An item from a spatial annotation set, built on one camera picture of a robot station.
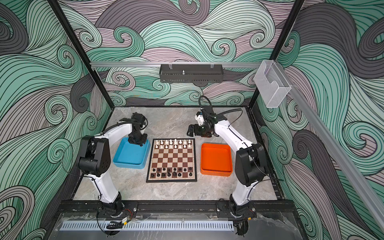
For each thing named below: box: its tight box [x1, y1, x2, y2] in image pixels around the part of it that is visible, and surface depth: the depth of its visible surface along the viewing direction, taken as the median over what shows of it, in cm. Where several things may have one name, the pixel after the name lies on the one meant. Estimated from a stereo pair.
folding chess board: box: [146, 138, 197, 183], surface depth 91 cm
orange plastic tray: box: [200, 142, 233, 177], surface depth 93 cm
